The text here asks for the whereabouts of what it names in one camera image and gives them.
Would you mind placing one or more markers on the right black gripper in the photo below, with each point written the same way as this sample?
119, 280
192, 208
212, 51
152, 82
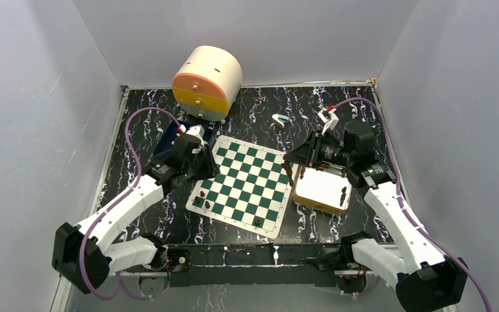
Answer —
307, 153

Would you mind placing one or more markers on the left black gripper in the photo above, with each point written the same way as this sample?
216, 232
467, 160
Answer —
211, 169

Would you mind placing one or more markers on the brown bishop chess piece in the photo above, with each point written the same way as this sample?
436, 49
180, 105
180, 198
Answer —
288, 168

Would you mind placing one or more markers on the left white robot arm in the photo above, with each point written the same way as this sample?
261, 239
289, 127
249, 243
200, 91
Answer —
86, 253

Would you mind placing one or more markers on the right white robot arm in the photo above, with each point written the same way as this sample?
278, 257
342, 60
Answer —
423, 278

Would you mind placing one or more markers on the green white chess board mat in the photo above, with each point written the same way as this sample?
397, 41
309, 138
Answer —
251, 183

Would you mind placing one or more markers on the small white blue clip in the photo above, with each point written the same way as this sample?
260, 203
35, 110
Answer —
280, 120

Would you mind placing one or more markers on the dark blue plastic bin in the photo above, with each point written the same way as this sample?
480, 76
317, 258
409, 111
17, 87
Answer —
165, 142

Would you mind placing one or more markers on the round drawer cabinet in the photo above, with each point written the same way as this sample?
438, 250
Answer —
207, 84

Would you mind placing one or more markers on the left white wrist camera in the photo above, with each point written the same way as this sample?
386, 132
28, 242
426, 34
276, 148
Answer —
197, 131

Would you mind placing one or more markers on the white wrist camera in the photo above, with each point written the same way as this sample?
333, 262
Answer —
197, 131
329, 119

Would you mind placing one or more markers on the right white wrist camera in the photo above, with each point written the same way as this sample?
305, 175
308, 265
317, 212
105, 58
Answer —
329, 119

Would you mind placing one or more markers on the black base frame rail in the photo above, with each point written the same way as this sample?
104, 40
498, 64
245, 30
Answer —
318, 264

